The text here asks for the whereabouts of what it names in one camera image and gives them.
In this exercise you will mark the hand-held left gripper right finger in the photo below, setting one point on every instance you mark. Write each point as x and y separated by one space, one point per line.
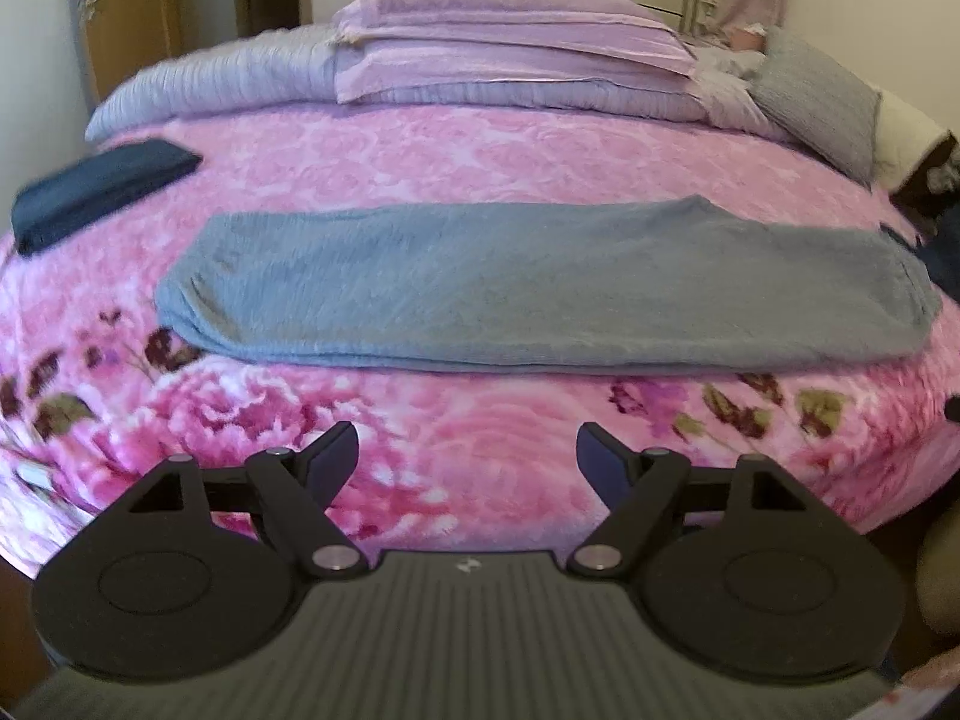
600 459

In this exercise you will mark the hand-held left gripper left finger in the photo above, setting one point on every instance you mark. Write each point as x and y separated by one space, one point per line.
336 459

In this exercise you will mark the grey fleece pants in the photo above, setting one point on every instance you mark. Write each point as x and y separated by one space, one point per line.
525 285

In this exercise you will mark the pink floral blanket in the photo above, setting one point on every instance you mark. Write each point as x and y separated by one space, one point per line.
465 157

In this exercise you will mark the dark blue folded cloth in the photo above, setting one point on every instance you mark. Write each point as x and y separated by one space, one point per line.
97 184

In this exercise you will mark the lilac ribbed quilt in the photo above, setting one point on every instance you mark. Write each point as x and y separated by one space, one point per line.
225 79

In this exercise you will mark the grey crinkled pillow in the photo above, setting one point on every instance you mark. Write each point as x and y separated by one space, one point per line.
814 101

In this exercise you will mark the cream pillow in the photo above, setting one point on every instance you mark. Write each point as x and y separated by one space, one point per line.
904 131

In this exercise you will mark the wooden door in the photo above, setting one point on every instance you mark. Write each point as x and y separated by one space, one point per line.
124 7

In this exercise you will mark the wooden bed frame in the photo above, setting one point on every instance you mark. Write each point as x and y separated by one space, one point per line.
19 622

